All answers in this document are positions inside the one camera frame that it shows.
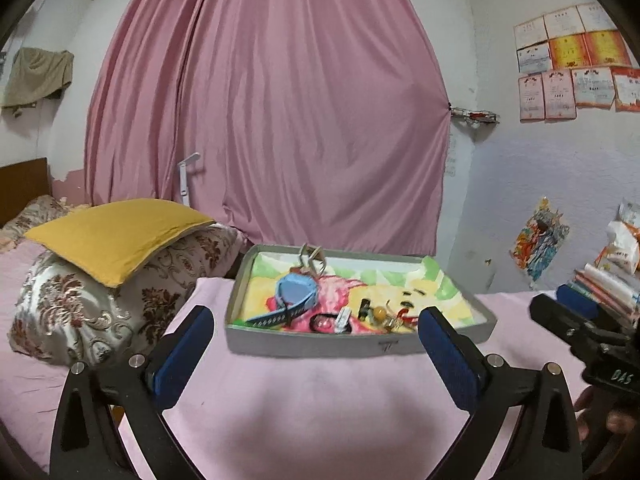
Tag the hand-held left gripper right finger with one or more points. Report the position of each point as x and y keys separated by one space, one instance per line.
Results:
x=445 y=355

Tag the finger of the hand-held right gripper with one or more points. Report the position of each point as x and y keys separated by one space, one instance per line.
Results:
x=555 y=315
x=575 y=297

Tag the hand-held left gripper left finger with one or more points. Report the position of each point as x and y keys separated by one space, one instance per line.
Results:
x=182 y=355

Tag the bangle with yellow bead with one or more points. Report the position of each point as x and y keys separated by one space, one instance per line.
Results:
x=381 y=313

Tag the grey rectangular box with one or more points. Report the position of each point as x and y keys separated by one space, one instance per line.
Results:
x=310 y=345

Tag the blue wrist watch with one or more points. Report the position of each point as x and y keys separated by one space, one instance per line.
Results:
x=295 y=290

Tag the person's right hand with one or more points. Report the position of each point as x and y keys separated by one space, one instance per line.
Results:
x=584 y=404

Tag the stack of books and bags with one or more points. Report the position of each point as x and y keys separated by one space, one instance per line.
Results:
x=605 y=290

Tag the white plastic bag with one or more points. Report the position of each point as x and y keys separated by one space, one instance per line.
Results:
x=620 y=245

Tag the floral pillow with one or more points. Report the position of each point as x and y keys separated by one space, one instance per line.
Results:
x=100 y=320
x=30 y=215

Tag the small black hair clip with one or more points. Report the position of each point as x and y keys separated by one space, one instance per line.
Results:
x=365 y=308

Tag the colourful painted cloth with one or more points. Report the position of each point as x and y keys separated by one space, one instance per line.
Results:
x=380 y=285

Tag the pink bed sheet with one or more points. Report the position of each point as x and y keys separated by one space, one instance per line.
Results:
x=310 y=400

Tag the yellow pillow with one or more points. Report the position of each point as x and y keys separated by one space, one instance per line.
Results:
x=115 y=235

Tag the beige hair claw clip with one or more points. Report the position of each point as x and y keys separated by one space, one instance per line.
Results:
x=312 y=262

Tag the white folding lamp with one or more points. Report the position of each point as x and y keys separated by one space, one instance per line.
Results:
x=185 y=185

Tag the crumpled silver red wrapper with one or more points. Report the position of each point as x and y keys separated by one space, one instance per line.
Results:
x=475 y=116

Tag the wooden headboard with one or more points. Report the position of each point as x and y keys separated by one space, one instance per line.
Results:
x=22 y=185

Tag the pink curtain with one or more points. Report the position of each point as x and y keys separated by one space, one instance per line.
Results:
x=275 y=110

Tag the olive hanging cloth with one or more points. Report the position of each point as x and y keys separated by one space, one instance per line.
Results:
x=40 y=75

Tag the colourful wall picture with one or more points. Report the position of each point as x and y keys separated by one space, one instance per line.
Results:
x=540 y=245

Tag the group of wall certificates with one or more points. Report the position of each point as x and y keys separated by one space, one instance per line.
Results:
x=565 y=50

